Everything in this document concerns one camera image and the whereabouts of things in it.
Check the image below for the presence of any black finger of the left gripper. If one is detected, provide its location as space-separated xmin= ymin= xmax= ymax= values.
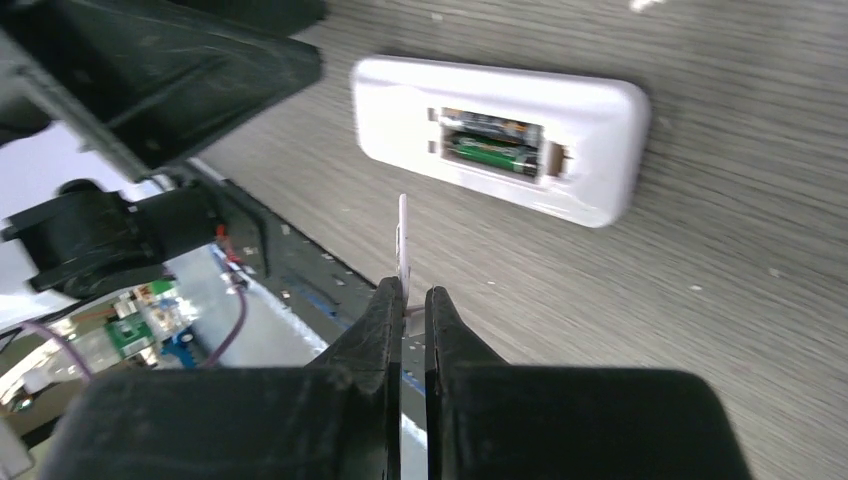
xmin=1 ymin=1 xmax=328 ymax=179

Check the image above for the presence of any white remote control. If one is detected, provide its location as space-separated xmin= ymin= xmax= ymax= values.
xmin=350 ymin=55 xmax=651 ymax=228

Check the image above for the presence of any white battery cover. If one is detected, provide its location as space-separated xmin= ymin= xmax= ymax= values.
xmin=396 ymin=193 xmax=411 ymax=299

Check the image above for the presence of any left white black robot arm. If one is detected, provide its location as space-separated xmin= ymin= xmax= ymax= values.
xmin=1 ymin=1 xmax=329 ymax=299

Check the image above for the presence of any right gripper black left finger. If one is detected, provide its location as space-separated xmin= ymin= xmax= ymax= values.
xmin=39 ymin=277 xmax=403 ymax=480

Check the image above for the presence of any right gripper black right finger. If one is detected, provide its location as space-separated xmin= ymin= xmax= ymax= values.
xmin=425 ymin=286 xmax=751 ymax=480

